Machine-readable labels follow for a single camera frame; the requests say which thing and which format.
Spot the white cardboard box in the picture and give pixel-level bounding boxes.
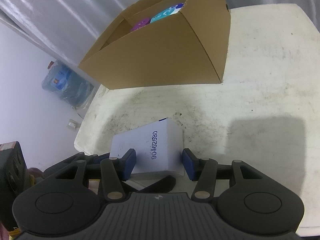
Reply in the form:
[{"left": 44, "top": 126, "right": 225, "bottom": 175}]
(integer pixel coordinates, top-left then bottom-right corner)
[{"left": 110, "top": 118, "right": 184, "bottom": 180}]

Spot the purple lid air freshener jar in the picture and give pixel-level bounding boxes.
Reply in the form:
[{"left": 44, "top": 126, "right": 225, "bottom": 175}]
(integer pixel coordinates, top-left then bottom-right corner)
[{"left": 130, "top": 18, "right": 151, "bottom": 32}]

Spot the blue white wet wipes pack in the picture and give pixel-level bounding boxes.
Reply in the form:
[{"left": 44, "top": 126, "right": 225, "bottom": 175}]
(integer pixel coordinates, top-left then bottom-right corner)
[{"left": 150, "top": 3, "right": 184, "bottom": 23}]

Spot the blue water jug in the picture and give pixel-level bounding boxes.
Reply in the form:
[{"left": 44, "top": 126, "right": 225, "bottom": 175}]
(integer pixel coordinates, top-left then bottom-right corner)
[{"left": 42, "top": 61, "right": 94, "bottom": 108}]

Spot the brown cardboard box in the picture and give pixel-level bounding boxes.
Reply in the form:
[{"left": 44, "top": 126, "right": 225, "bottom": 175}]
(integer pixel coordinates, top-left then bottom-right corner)
[{"left": 79, "top": 0, "right": 231, "bottom": 89}]

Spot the white grey curtain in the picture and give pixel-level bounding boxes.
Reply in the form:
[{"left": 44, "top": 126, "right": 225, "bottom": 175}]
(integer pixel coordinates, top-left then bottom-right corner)
[{"left": 0, "top": 0, "right": 181, "bottom": 88}]

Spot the white wall socket with plug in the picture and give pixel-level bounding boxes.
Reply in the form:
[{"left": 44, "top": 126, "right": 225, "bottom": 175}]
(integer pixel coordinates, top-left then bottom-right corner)
[{"left": 67, "top": 119, "right": 80, "bottom": 131}]

